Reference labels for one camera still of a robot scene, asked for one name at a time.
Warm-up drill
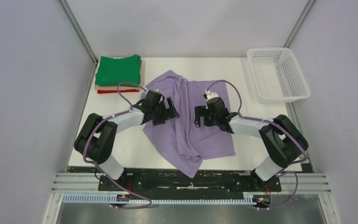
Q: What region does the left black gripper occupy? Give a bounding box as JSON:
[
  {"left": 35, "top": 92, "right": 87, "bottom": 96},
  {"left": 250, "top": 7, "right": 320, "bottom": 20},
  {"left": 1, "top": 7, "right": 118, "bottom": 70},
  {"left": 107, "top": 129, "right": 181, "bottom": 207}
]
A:
[{"left": 152, "top": 97, "right": 179, "bottom": 126}]

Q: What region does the purple t shirt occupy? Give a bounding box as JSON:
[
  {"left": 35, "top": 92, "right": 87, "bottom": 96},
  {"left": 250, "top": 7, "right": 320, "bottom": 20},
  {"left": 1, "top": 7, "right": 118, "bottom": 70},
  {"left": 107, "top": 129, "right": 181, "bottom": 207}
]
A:
[{"left": 143, "top": 70, "right": 235, "bottom": 178}]

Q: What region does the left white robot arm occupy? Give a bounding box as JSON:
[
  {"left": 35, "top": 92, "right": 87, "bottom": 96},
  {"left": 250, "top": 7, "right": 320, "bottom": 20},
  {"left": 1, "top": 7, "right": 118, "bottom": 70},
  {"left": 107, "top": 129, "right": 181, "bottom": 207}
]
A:
[{"left": 74, "top": 90, "right": 179, "bottom": 190}]

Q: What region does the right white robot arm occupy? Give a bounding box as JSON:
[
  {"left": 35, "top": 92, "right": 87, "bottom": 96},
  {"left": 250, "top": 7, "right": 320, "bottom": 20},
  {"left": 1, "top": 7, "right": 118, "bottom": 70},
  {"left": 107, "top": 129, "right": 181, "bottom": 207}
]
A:
[{"left": 194, "top": 91, "right": 309, "bottom": 190}]

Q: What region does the folded red t shirt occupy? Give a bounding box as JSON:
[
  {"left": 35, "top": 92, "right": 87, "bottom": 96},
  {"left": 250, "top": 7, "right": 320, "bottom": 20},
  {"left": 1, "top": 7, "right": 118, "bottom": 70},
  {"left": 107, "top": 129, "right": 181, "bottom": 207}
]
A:
[{"left": 97, "top": 89, "right": 139, "bottom": 94}]

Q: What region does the folded green t shirt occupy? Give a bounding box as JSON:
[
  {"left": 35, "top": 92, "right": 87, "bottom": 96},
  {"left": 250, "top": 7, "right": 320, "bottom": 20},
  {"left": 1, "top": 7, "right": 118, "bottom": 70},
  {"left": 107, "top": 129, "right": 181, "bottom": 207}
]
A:
[{"left": 95, "top": 54, "right": 142, "bottom": 86}]

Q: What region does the white plastic basket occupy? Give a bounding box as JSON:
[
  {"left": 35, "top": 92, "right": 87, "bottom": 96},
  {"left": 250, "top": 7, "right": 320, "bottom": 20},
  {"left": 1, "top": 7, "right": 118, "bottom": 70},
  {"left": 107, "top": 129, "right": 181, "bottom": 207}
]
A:
[{"left": 247, "top": 47, "right": 310, "bottom": 104}]

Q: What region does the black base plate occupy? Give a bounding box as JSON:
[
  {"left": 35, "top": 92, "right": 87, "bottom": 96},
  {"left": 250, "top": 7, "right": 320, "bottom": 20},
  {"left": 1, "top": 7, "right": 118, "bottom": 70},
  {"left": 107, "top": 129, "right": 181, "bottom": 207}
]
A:
[{"left": 116, "top": 168, "right": 282, "bottom": 200}]

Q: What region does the white slotted cable duct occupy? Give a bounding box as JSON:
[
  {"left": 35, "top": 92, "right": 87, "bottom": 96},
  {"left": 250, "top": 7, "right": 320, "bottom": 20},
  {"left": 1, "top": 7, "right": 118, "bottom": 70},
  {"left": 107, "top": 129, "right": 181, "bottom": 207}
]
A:
[{"left": 62, "top": 193, "right": 268, "bottom": 205}]

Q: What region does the aluminium front frame rail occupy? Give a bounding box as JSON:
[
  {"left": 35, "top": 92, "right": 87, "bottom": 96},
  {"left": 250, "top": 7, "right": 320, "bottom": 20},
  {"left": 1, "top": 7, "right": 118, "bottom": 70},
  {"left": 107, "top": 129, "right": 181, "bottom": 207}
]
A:
[{"left": 51, "top": 173, "right": 331, "bottom": 195}]

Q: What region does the left aluminium corner rail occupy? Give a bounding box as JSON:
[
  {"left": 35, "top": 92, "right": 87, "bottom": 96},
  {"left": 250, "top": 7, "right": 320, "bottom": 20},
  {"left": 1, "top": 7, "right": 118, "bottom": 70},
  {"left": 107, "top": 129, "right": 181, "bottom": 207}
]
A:
[{"left": 58, "top": 0, "right": 98, "bottom": 67}]

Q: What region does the aluminium corner rail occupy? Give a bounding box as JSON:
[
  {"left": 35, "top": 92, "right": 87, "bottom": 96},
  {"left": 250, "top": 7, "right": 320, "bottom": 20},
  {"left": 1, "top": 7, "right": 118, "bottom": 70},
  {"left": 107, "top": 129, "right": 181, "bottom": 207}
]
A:
[
  {"left": 283, "top": 0, "right": 316, "bottom": 48},
  {"left": 58, "top": 0, "right": 98, "bottom": 67}
]

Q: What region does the right aluminium corner rail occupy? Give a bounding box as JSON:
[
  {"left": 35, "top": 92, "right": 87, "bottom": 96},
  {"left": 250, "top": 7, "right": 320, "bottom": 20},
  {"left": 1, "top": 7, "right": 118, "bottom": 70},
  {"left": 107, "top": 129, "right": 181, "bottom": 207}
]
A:
[{"left": 283, "top": 0, "right": 316, "bottom": 48}]

